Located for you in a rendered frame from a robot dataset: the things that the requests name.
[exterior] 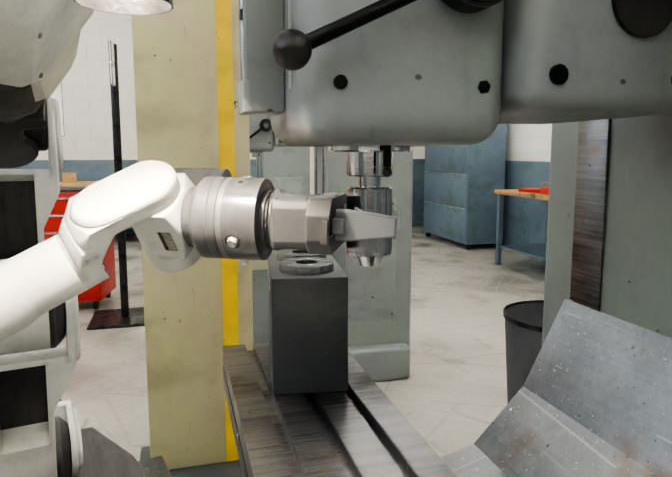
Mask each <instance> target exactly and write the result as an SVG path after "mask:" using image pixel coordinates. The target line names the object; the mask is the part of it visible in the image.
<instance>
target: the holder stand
mask: <svg viewBox="0 0 672 477"><path fill-rule="evenodd" d="M268 298H269V351H270V365H271V379H272V393H273V394H274V395H283V394H301V393H318V392H335V391H347V390H348V277H347V275H346V274H345V273H344V271H343V270H342V269H341V267H340V266H339V265H338V263H337V262H336V261H335V259H334V258H333V257H332V255H321V254H309V253H308V252H307V251H305V250H294V249H282V250H279V251H278V252H277V254H271V255H270V256H269V258H268Z"/></svg>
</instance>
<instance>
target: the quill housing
mask: <svg viewBox="0 0 672 477"><path fill-rule="evenodd" d="M376 1H379V0H284V30H286V29H297V30H300V31H302V32H303V33H304V34H307V33H309V32H312V31H314V30H316V29H318V28H320V27H322V26H325V25H327V24H329V23H331V22H333V21H335V20H338V19H340V18H342V17H344V16H346V15H348V14H351V13H353V12H355V11H357V10H359V9H361V8H364V7H366V6H368V5H370V4H372V3H374V2H376ZM503 21H504V0H502V1H501V2H499V3H497V4H495V5H493V6H491V7H489V8H487V9H485V10H482V11H480V12H476V13H462V12H458V11H455V10H453V9H452V8H450V7H449V6H447V5H446V4H445V3H444V2H443V1H442V0H417V1H415V2H413V3H410V4H408V5H406V6H404V7H402V8H400V9H398V10H396V11H393V12H391V13H389V14H387V15H385V16H383V17H381V18H378V19H376V20H374V21H372V22H370V23H368V24H366V25H364V26H361V27H359V28H357V29H355V30H353V31H351V32H349V33H346V34H344V35H342V36H340V37H338V38H336V39H334V40H332V41H329V42H327V43H325V44H323V45H321V46H319V47H317V48H314V49H312V55H311V58H310V60H309V62H308V63H307V64H306V65H305V66H304V67H303V68H301V69H299V70H292V71H291V70H286V69H285V111H284V112H283V113H281V114H278V115H270V120H271V126H272V130H273V132H274V134H275V136H276V137H277V138H278V139H279V140H280V141H281V142H283V143H285V144H287V145H289V146H295V147H328V146H359V145H391V146H412V147H425V146H463V145H473V144H478V143H480V142H482V141H484V140H486V139H488V138H489V137H490V136H491V135H492V134H493V133H494V131H495V129H496V127H497V125H498V123H499V118H500V106H501V78H502V49H503Z"/></svg>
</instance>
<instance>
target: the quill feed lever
mask: <svg viewBox="0 0 672 477"><path fill-rule="evenodd" d="M415 1H417V0H379V1H376V2H374V3H372V4H370V5H368V6H366V7H364V8H361V9H359V10H357V11H355V12H353V13H351V14H348V15H346V16H344V17H342V18H340V19H338V20H335V21H333V22H331V23H329V24H327V25H325V26H322V27H320V28H318V29H316V30H314V31H312V32H309V33H307V34H304V33H303V32H302V31H300V30H297V29H286V30H283V31H281V32H280V33H279V34H278V35H277V36H276V37H275V39H274V41H273V44H272V54H273V57H274V59H275V61H276V63H277V64H278V65H279V66H281V67H282V68H284V69H286V70H291V71H292V70H299V69H301V68H303V67H304V66H305V65H306V64H307V63H308V62H309V60H310V58H311V55H312V49H314V48H317V47H319V46H321V45H323V44H325V43H327V42H329V41H332V40H334V39H336V38H338V37H340V36H342V35H344V34H346V33H349V32H351V31H353V30H355V29H357V28H359V27H361V26H364V25H366V24H368V23H370V22H372V21H374V20H376V19H378V18H381V17H383V16H385V15H387V14H389V13H391V12H393V11H396V10H398V9H400V8H402V7H404V6H406V5H408V4H410V3H413V2H415ZM442 1H443V2H444V3H445V4H446V5H447V6H449V7H450V8H452V9H453V10H455V11H458V12H462V13H476V12H480V11H482V10H485V9H487V8H489V7H491V6H493V5H495V4H497V3H499V2H501V1H502V0H442Z"/></svg>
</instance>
